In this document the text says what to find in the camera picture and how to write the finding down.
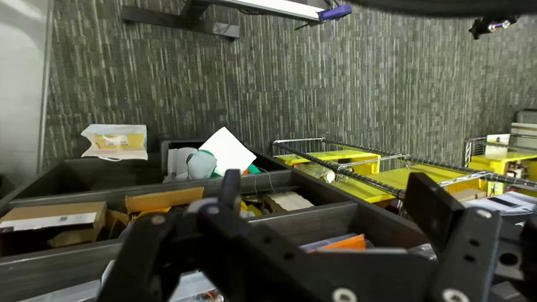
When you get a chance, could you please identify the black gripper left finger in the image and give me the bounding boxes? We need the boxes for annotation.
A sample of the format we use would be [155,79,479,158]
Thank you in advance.
[98,170,346,302]

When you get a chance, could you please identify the cardboard box with label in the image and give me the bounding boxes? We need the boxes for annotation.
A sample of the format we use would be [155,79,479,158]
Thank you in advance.
[0,202,108,247]

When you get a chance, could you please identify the dark grey shelf unit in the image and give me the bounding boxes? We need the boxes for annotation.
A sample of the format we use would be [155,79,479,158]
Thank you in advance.
[0,140,450,302]

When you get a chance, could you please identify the small open cardboard box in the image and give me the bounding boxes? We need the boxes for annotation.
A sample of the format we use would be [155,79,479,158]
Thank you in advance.
[125,187,205,214]

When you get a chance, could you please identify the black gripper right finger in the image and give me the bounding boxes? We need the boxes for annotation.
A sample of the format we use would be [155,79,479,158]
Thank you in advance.
[313,173,502,302]

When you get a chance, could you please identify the yellow plastic bin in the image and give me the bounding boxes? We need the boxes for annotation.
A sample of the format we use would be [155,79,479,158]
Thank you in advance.
[276,150,381,175]

